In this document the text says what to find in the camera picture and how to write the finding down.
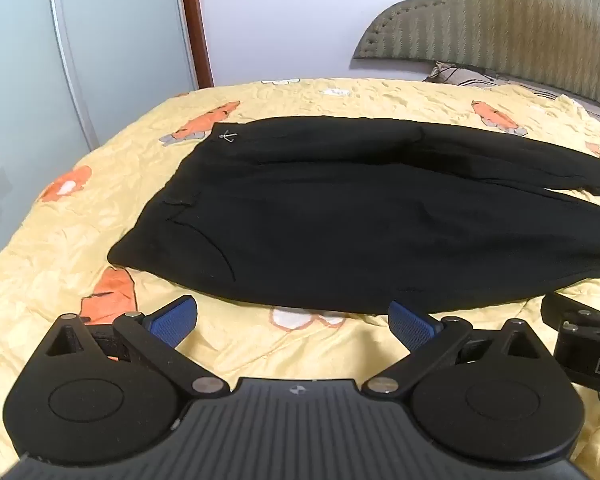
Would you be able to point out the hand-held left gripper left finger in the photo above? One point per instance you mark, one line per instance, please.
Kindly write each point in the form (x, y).
(172, 322)

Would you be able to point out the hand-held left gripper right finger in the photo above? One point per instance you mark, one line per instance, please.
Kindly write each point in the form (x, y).
(410, 327)

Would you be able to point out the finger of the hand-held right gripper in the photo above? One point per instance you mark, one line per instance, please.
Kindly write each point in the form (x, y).
(560, 307)

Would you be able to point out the black pants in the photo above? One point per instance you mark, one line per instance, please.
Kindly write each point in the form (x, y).
(340, 220)

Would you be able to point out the yellow carrot print blanket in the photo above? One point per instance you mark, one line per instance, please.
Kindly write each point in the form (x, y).
(65, 240)

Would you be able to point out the olive padded headboard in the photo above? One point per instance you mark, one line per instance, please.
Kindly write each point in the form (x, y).
(500, 20)

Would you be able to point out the brown wooden door frame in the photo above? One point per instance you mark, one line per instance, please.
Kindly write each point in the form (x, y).
(195, 25)

